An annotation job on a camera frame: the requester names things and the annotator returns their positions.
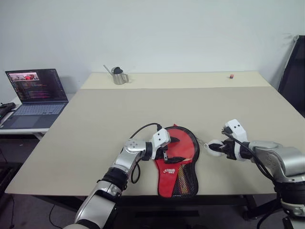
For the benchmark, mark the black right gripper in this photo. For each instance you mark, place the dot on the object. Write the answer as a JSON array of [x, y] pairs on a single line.
[[229, 149]]

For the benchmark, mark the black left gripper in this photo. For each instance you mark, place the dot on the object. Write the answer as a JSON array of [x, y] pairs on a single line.
[[168, 150]]

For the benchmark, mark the red and black paddle case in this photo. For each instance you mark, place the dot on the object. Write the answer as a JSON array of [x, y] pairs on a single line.
[[171, 171]]

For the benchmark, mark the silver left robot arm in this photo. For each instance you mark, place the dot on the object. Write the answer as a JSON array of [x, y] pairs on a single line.
[[124, 159]]

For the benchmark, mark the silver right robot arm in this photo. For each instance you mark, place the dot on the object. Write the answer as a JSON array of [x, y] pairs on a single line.
[[286, 159]]

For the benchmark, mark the small red object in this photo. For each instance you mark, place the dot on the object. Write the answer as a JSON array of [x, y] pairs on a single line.
[[231, 76]]

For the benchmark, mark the steel spouted pitcher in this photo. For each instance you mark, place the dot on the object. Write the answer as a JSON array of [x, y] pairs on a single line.
[[119, 78]]

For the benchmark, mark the black object in pitcher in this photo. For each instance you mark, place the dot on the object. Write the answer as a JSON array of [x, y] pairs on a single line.
[[117, 70]]

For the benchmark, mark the black chair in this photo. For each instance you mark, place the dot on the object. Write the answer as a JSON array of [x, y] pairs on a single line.
[[295, 78]]

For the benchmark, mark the open blue laptop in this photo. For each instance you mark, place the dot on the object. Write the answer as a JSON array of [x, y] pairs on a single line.
[[35, 112]]

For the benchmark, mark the white side table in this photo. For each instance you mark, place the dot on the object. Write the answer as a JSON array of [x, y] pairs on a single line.
[[23, 131]]

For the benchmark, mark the black device on side table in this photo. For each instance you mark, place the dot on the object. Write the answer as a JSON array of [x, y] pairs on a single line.
[[6, 108]]

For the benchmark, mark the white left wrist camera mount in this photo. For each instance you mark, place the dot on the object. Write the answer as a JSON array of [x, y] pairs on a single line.
[[159, 138]]

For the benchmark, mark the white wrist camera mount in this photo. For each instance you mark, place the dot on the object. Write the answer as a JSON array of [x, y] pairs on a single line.
[[237, 130], [159, 138]]

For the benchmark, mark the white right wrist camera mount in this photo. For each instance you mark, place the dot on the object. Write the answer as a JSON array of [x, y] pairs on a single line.
[[237, 130]]

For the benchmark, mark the black table frame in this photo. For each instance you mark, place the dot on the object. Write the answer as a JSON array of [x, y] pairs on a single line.
[[166, 214]]

